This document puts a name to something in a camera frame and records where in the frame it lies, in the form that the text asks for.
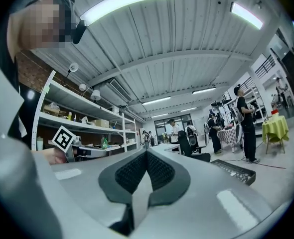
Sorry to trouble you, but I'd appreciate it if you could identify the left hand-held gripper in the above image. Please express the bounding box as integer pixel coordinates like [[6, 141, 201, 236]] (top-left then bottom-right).
[[51, 125, 108, 163]]

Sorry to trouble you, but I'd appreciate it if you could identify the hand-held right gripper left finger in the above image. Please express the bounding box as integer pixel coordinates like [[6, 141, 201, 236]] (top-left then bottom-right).
[[98, 149, 149, 205]]

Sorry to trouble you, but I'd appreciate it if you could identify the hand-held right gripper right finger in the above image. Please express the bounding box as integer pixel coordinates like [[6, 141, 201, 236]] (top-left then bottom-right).
[[146, 148, 191, 207]]

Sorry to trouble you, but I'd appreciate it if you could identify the person's left forearm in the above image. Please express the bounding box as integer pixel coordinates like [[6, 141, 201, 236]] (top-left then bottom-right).
[[31, 148, 68, 166]]

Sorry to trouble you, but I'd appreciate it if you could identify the cardboard box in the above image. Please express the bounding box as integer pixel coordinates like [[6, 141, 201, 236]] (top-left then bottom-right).
[[91, 119, 110, 128]]

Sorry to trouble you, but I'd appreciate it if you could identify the white desk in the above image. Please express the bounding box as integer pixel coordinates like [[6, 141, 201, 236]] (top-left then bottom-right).
[[149, 143, 181, 156]]

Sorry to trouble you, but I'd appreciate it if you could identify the white shelf unit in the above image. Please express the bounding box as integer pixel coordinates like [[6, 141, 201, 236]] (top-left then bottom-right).
[[31, 70, 139, 154]]

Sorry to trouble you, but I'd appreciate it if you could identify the black office chair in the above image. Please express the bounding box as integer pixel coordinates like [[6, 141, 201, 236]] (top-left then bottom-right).
[[189, 145, 212, 163]]

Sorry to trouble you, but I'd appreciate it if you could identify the table with checked cloth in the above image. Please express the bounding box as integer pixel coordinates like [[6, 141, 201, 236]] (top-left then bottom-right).
[[216, 125, 238, 154]]

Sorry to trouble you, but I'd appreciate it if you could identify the ceiling air conditioner vent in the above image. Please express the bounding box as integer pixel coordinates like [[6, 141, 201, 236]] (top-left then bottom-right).
[[109, 78, 133, 103]]

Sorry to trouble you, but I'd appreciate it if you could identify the person's black clothing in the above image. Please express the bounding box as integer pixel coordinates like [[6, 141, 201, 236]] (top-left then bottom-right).
[[0, 6, 42, 149]]

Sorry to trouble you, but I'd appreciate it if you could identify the person's head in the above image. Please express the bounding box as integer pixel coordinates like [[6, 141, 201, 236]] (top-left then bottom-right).
[[7, 0, 75, 59]]

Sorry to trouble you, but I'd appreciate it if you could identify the table with yellow-green cloth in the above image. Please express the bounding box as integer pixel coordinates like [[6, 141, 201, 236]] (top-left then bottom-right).
[[261, 115, 290, 154]]

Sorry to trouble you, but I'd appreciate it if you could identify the grey wire shopping cart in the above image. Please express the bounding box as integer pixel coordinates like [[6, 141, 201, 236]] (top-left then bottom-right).
[[210, 159, 257, 186]]

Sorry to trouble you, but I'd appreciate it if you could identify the black head-worn camera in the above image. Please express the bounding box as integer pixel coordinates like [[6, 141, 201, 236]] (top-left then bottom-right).
[[71, 20, 88, 45]]

